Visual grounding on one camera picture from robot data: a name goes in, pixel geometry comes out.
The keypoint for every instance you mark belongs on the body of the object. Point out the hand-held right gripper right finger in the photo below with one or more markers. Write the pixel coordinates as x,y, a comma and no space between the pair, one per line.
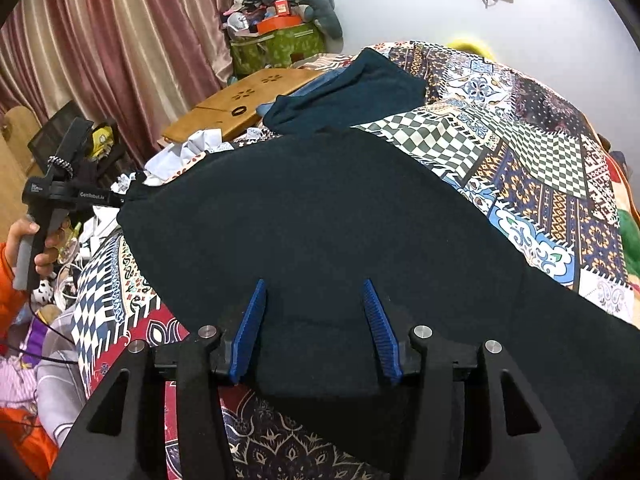
381,325

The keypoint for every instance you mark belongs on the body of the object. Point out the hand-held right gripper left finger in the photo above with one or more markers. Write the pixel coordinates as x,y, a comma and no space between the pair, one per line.
249,325

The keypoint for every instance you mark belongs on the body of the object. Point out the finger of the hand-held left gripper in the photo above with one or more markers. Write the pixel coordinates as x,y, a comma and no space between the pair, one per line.
95,170

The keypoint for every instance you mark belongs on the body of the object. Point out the black pants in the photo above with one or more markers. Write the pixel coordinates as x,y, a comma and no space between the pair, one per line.
320,260

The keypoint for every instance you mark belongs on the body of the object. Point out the person's left hand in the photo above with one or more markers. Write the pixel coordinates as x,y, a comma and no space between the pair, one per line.
37,245

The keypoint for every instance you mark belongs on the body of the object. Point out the black laptop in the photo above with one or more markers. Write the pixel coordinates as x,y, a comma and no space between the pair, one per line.
55,127

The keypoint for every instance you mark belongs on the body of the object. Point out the white printed cloth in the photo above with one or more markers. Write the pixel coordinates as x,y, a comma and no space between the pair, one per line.
185,152

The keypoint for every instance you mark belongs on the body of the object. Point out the striped pink curtain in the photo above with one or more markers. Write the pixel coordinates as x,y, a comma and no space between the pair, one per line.
110,50

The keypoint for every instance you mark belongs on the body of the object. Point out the wooden lap desk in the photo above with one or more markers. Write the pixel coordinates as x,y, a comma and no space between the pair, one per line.
235,105

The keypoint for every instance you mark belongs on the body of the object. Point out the light purple cloth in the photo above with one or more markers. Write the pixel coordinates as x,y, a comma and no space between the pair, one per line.
25,360

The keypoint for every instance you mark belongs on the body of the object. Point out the green patterned storage bag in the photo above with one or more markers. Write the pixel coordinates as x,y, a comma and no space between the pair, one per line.
275,47

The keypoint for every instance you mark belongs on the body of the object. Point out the patchwork printed bed sheet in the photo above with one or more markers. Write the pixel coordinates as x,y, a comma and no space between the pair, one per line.
525,160

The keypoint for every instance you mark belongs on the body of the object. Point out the pile of clutter on bag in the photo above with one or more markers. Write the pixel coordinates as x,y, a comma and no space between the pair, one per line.
255,7

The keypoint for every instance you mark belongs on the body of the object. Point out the dark teal garment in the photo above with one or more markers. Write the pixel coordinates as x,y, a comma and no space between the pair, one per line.
345,95

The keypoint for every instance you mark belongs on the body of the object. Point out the orange box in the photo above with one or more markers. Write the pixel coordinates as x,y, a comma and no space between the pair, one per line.
277,23

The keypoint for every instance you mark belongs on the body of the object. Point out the grey plush toy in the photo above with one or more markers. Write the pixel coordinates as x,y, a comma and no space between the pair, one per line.
320,5

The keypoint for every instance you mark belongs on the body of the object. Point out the yellow green object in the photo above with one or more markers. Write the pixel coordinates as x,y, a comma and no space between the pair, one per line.
467,45

